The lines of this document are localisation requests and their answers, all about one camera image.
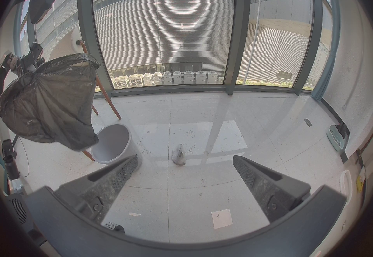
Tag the white rounded plastic object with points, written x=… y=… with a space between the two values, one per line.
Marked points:
x=346 y=183

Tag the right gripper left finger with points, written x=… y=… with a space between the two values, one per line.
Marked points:
x=100 y=188

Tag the small black bundle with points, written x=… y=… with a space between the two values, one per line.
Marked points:
x=342 y=130

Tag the black plastic bag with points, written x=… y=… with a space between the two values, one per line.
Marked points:
x=49 y=104

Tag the white trash bin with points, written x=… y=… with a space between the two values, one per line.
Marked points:
x=112 y=142

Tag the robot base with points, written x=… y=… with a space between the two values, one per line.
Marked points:
x=16 y=209

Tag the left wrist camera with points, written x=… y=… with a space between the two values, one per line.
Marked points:
x=36 y=50

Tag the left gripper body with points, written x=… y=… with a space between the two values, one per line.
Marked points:
x=29 y=63

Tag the window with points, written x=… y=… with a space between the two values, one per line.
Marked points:
x=163 y=31

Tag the crumpled grey wrapper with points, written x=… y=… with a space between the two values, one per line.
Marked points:
x=178 y=156

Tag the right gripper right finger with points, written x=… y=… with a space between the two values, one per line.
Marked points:
x=266 y=188

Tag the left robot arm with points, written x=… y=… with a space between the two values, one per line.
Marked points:
x=10 y=65

